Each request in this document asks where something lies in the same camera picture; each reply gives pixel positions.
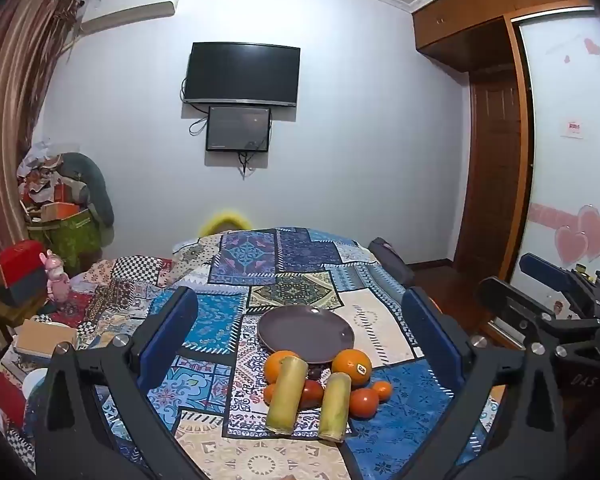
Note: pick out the cardboard box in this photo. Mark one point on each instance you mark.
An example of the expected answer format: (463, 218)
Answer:
(45, 337)

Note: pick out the wooden wardrobe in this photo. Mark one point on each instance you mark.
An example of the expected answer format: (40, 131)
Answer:
(480, 15)

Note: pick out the pile of paper clutter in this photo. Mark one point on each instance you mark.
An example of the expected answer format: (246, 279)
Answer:
(42, 180)

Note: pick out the brown wooden door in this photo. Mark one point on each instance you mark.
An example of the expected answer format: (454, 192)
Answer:
(495, 170)

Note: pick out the small dark purple fruit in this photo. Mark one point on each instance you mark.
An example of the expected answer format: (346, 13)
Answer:
(314, 372)

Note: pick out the large yellowish orange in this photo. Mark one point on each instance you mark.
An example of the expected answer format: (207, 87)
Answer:
(276, 366)

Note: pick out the pink plush toy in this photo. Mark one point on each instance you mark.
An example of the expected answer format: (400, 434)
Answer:
(56, 277)

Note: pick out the yellow fluffy item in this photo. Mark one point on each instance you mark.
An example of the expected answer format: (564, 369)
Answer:
(225, 222)

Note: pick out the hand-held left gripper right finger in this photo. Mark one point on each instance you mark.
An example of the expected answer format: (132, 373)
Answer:
(432, 341)

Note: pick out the small black wall monitor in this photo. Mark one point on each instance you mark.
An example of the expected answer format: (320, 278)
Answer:
(238, 127)

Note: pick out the white round container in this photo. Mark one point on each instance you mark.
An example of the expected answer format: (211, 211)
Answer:
(34, 390)

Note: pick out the small tangerine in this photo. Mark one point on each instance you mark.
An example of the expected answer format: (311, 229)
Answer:
(269, 393)
(381, 390)

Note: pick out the grey plush pillow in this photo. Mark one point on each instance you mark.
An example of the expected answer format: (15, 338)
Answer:
(97, 185)

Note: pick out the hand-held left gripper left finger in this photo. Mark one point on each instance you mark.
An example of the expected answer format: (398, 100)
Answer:
(167, 331)

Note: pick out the black wall television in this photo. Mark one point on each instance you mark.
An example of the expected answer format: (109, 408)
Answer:
(244, 74)

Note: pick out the patchwork printed blanket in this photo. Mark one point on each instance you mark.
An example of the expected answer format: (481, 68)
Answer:
(300, 280)

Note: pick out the white air conditioner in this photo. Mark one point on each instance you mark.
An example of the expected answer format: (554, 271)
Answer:
(130, 7)

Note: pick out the white heart-print sliding door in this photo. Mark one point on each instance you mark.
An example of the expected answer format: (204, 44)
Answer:
(570, 160)

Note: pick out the large orange with sticker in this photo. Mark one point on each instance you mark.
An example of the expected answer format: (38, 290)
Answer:
(350, 364)

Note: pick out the short sugarcane piece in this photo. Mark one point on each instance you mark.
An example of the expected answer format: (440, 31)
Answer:
(335, 406)

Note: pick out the dark brown round plate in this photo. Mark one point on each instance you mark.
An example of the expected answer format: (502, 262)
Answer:
(305, 332)

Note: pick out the dark storage box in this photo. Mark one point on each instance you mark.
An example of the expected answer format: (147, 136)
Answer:
(22, 290)

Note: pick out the striped brown curtain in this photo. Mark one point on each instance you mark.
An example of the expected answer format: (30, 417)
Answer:
(15, 110)

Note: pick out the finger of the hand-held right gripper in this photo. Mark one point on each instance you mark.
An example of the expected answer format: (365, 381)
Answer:
(540, 266)
(510, 305)

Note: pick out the long sugarcane piece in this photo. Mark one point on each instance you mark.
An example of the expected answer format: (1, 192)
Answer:
(286, 395)

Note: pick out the red tomato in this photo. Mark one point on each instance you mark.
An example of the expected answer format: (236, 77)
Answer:
(364, 402)
(311, 394)

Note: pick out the red box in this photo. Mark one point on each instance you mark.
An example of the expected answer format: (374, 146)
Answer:
(20, 257)

